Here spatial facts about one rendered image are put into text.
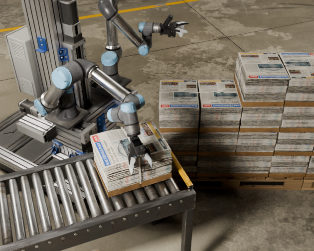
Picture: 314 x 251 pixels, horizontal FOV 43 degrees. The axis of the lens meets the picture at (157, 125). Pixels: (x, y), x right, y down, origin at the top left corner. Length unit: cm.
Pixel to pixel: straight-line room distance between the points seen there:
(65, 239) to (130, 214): 35
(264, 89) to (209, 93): 42
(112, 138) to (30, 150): 144
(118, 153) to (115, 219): 34
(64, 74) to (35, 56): 77
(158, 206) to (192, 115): 88
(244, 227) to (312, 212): 57
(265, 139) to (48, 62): 165
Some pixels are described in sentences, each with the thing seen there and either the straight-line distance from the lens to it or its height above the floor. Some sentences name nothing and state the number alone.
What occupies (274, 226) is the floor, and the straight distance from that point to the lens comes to 322.
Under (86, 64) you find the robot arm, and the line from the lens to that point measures 231.
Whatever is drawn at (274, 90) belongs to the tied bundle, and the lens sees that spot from 284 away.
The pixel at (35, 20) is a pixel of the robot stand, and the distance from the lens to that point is 281.
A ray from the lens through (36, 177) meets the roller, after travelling 244.
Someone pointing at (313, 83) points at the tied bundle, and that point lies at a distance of 287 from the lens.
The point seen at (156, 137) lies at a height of 103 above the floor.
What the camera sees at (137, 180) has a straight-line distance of 222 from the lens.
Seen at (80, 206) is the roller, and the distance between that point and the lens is 222.
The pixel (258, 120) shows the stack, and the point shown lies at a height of 71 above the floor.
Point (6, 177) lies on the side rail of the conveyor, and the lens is 250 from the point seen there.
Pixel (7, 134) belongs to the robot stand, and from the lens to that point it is 380.
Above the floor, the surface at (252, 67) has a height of 107.
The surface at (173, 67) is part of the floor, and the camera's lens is 492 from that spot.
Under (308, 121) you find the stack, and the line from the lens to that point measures 306.
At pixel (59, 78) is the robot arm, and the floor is 131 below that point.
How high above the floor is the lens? 247
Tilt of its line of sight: 38 degrees down
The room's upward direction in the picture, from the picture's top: 1 degrees counter-clockwise
